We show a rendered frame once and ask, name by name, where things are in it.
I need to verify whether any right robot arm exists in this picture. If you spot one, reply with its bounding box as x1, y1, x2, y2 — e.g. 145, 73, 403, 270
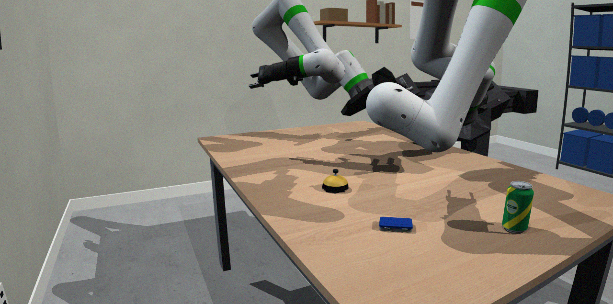
252, 0, 373, 100

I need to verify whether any green drink can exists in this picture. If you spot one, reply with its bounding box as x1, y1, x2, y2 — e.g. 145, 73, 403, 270
502, 181, 534, 233

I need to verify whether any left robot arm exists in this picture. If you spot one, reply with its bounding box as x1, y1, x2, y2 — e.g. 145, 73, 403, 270
366, 0, 527, 152

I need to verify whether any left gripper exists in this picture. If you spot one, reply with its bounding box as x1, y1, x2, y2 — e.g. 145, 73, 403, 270
372, 67, 414, 91

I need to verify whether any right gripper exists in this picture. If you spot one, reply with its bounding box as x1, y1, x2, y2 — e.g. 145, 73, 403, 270
249, 56, 304, 89

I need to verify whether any yellow dome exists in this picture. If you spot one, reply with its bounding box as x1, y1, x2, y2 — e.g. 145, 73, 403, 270
322, 169, 349, 193

